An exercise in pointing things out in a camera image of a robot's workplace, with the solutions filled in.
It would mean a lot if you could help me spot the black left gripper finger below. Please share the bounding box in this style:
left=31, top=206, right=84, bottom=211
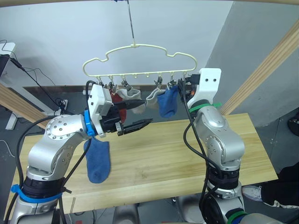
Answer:
left=114, top=99, right=146, bottom=111
left=116, top=118, right=154, bottom=137

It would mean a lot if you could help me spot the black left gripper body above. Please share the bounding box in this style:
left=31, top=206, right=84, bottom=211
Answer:
left=101, top=104, right=122, bottom=134

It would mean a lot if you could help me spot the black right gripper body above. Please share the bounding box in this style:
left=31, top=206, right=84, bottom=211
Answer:
left=185, top=73, right=201, bottom=103

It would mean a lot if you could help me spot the white sock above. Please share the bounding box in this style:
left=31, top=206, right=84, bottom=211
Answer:
left=145, top=88, right=169, bottom=110

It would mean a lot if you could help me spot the blue sock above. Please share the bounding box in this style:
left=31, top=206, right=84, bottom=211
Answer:
left=157, top=84, right=179, bottom=118
left=83, top=137, right=111, bottom=184

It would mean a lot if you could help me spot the cream plastic clip hanger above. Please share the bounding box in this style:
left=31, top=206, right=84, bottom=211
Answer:
left=82, top=43, right=198, bottom=80

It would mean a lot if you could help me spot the metal hanger hook rod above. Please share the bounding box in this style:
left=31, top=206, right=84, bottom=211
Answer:
left=126, top=0, right=136, bottom=46

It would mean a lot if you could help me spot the red sock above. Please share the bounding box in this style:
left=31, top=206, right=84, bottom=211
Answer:
left=110, top=92, right=128, bottom=125

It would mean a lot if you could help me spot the blue zip tie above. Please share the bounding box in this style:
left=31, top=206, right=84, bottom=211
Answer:
left=83, top=109, right=98, bottom=137
left=10, top=183, right=64, bottom=204

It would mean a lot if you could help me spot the white power strip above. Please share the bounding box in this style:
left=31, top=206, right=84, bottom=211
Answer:
left=56, top=99, right=69, bottom=111

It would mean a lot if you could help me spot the grey rounded shape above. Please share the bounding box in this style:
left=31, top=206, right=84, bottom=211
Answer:
left=174, top=193, right=206, bottom=224
left=114, top=202, right=141, bottom=224

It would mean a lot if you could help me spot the black shoe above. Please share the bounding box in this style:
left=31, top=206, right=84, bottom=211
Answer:
left=287, top=112, right=299, bottom=138

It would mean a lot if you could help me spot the white sneaker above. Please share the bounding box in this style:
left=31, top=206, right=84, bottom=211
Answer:
left=241, top=185, right=264, bottom=203

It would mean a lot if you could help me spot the white desk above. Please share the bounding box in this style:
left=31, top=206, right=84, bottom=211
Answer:
left=0, top=42, right=45, bottom=131

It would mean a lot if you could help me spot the person's black trouser leg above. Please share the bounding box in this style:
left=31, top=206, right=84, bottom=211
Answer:
left=260, top=160, right=299, bottom=209

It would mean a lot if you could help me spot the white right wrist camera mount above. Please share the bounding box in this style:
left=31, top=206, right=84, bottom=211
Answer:
left=188, top=68, right=222, bottom=108

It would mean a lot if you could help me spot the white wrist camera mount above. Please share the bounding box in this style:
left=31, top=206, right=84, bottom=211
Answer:
left=188, top=68, right=222, bottom=108
left=87, top=84, right=113, bottom=138

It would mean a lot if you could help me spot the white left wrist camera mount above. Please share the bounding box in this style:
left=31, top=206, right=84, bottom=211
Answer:
left=87, top=84, right=113, bottom=138

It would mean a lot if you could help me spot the light wooden frame beam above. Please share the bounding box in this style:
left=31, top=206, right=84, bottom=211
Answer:
left=220, top=20, right=299, bottom=115
left=0, top=83, right=49, bottom=130

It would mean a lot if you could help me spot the black floor cable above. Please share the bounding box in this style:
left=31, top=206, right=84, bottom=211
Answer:
left=0, top=39, right=69, bottom=119

